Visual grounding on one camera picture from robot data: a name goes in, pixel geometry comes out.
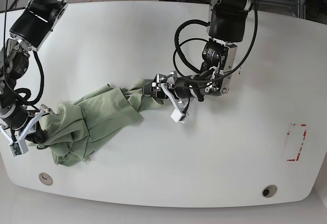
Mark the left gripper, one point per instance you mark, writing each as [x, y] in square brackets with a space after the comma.
[178, 86]

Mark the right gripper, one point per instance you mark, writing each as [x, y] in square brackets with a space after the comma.
[15, 116]

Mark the green t-shirt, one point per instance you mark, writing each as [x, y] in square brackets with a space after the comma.
[76, 130]

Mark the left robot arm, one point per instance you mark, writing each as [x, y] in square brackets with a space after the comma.
[225, 28]

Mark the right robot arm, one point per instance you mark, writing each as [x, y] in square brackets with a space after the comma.
[26, 37]

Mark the red tape rectangle marking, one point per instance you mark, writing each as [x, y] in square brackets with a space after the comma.
[296, 136]

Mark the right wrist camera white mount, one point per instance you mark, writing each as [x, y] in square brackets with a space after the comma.
[18, 145]

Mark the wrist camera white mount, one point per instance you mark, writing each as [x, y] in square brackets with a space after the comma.
[18, 145]
[177, 115]

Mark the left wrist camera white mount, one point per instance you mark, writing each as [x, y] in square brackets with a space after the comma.
[177, 115]

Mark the left table cable grommet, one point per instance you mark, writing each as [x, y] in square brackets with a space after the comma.
[45, 179]

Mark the table cable grommet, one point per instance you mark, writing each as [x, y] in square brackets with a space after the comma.
[45, 179]
[269, 191]

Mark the right table cable grommet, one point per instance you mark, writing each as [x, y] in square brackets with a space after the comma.
[269, 191]

